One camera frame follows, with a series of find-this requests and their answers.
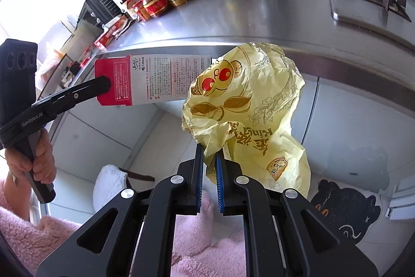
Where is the white base cabinet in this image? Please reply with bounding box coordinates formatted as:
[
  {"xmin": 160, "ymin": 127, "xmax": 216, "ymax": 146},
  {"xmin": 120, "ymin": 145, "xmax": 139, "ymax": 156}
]
[{"xmin": 49, "ymin": 69, "xmax": 415, "ymax": 196}]

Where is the small red lid jar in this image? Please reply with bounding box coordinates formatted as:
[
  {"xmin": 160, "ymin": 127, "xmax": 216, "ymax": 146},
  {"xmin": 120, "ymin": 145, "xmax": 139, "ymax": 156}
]
[{"xmin": 132, "ymin": 1, "xmax": 151, "ymax": 22}]

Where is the red package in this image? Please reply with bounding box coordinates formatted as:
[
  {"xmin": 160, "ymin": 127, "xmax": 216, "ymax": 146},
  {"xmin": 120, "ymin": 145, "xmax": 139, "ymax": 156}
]
[
  {"xmin": 104, "ymin": 16, "xmax": 135, "ymax": 38},
  {"xmin": 94, "ymin": 30, "xmax": 116, "ymax": 51}
]

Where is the person's left forearm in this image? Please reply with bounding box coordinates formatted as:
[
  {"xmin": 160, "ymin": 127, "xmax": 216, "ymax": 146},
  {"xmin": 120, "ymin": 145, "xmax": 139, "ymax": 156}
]
[{"xmin": 0, "ymin": 178, "xmax": 83, "ymax": 268}]

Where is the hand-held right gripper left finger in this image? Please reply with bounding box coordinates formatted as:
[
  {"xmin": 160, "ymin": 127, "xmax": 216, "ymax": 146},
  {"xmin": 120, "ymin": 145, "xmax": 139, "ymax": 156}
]
[{"xmin": 36, "ymin": 144, "xmax": 205, "ymax": 277}]

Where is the large red lid jar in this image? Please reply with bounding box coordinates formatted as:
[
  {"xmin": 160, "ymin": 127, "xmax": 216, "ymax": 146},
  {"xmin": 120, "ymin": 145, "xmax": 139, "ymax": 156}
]
[{"xmin": 143, "ymin": 0, "xmax": 169, "ymax": 18}]

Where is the black cat floor mat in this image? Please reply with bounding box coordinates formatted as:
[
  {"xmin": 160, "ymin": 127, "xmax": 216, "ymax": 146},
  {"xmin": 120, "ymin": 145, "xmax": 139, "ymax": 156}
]
[{"xmin": 308, "ymin": 178, "xmax": 385, "ymax": 247}]

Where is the yellow plastic bag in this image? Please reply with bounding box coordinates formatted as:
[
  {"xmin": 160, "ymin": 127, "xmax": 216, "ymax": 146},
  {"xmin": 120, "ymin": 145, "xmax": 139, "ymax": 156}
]
[{"xmin": 182, "ymin": 42, "xmax": 311, "ymax": 196}]

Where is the pink fleece robe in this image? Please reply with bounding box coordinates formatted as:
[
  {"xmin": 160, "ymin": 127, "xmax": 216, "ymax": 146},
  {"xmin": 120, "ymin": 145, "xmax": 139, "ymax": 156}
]
[{"xmin": 170, "ymin": 189, "xmax": 251, "ymax": 277}]

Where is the person's left hand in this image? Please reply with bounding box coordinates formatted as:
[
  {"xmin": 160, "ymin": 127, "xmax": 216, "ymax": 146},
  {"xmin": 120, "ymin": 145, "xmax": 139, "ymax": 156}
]
[{"xmin": 4, "ymin": 130, "xmax": 57, "ymax": 184}]

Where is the red and white carton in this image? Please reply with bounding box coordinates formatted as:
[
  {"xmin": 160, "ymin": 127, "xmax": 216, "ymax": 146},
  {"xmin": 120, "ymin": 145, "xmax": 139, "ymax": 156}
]
[{"xmin": 94, "ymin": 55, "xmax": 213, "ymax": 107}]

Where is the black appliance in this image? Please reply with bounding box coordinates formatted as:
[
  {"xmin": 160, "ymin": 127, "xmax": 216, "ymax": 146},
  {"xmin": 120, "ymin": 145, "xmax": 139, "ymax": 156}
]
[{"xmin": 79, "ymin": 0, "xmax": 126, "ymax": 28}]

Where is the white plastic bag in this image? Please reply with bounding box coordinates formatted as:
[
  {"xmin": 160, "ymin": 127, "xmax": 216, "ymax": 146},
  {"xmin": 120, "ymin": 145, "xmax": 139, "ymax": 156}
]
[{"xmin": 93, "ymin": 165, "xmax": 128, "ymax": 217}]

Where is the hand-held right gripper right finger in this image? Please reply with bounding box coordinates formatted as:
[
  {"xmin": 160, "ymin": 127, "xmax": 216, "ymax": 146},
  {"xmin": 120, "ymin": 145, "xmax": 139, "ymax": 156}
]
[{"xmin": 216, "ymin": 152, "xmax": 379, "ymax": 277}]

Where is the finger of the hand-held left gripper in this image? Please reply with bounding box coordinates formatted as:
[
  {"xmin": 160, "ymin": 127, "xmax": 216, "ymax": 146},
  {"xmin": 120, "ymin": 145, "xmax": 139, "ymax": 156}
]
[{"xmin": 32, "ymin": 76, "xmax": 111, "ymax": 119}]

